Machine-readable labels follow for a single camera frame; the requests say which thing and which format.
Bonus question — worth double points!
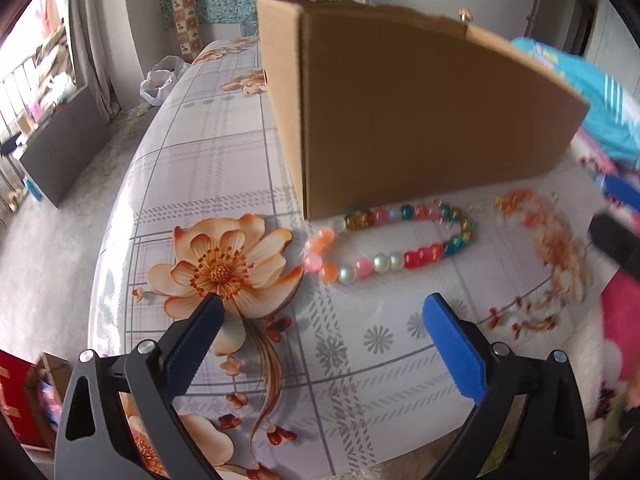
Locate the brown cardboard box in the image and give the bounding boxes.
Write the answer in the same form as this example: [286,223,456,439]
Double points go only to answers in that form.
[257,0,588,220]

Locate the colourful bead necklace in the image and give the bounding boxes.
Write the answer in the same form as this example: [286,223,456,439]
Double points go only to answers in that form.
[302,200,478,286]

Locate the dark grey cabinet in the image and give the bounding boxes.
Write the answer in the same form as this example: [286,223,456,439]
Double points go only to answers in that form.
[18,87,112,207]

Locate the floral plastic tablecloth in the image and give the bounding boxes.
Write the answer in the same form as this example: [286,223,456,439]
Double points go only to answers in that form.
[88,40,615,479]

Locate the cyan striped shirt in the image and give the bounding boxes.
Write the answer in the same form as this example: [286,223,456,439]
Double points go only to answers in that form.
[511,37,639,170]

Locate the patterned gift box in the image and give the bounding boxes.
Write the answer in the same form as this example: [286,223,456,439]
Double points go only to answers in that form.
[170,0,203,63]

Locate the white plastic bag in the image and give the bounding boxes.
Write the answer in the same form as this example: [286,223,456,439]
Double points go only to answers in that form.
[139,55,190,107]

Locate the red box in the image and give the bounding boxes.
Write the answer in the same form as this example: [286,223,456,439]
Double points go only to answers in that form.
[0,350,48,448]

